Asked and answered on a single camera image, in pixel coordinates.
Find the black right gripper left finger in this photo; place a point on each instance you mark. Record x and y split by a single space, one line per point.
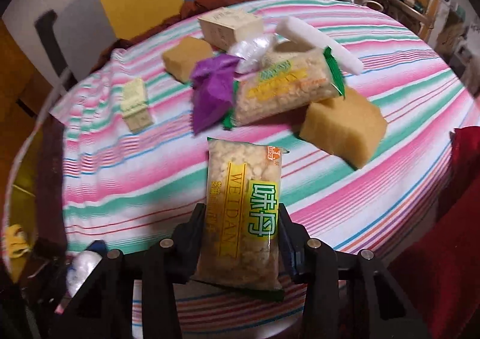
187 243

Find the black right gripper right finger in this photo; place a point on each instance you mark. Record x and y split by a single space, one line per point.
292 241

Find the Weidan snack pack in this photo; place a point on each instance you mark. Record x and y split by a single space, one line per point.
292 83
240 234

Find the purple plastic packet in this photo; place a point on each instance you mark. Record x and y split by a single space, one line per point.
212 81

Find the white plastic bag in tray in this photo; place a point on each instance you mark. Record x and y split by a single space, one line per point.
79 270

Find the tan sponge block large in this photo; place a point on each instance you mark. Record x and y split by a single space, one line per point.
350 127

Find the small yellow-green carton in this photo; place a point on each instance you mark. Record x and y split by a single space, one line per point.
134 106

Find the striped pink green bedsheet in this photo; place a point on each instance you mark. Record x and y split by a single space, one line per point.
131 189

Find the red fabric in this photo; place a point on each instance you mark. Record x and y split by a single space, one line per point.
440 272

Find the gold metal tin tray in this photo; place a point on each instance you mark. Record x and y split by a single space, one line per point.
35 201

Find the yellow plush toy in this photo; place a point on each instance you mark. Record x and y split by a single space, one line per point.
16 241

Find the tan sponge block small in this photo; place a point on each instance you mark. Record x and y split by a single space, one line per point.
180 60

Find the white crumpled plastic bag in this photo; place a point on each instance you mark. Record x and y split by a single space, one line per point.
251 51

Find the white foam stick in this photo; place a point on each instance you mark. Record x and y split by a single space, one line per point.
299 31

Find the cream cardboard box large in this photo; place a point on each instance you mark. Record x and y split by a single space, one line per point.
225 26

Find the dark red-brown cloth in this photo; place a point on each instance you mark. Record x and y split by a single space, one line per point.
191 8

